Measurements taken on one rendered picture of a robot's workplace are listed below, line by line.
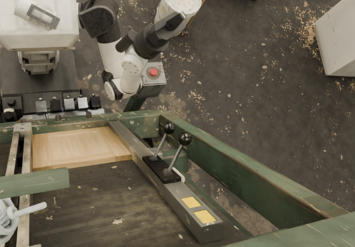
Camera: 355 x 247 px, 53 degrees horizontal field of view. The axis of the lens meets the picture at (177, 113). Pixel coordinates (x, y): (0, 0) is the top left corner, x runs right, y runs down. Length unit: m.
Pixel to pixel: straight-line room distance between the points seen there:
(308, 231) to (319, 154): 2.61
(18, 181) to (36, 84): 2.02
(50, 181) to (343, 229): 0.46
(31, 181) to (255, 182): 0.67
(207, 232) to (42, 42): 0.84
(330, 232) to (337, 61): 2.88
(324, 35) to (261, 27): 0.60
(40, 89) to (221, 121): 1.34
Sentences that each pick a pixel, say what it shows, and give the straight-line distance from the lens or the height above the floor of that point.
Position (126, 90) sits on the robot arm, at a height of 1.21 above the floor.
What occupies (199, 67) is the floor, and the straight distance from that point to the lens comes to 2.92.
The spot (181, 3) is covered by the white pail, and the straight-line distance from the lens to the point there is 2.72.
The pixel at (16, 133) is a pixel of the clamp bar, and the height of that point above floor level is 1.05.
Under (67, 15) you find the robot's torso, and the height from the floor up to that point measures 1.35.
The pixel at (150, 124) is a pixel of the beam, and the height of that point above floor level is 0.88.
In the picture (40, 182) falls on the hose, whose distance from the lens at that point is 0.44.
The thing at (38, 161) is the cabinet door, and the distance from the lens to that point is 1.24.
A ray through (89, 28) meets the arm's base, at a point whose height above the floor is 1.31.
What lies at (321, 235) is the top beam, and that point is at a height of 1.91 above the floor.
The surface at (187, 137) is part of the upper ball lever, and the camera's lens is 0.93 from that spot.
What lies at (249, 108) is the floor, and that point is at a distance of 2.97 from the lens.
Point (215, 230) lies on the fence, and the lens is 0.76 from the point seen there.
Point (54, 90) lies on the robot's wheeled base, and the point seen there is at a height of 0.17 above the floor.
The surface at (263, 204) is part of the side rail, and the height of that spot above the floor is 1.58.
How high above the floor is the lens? 2.40
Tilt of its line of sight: 63 degrees down
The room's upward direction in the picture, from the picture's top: 44 degrees clockwise
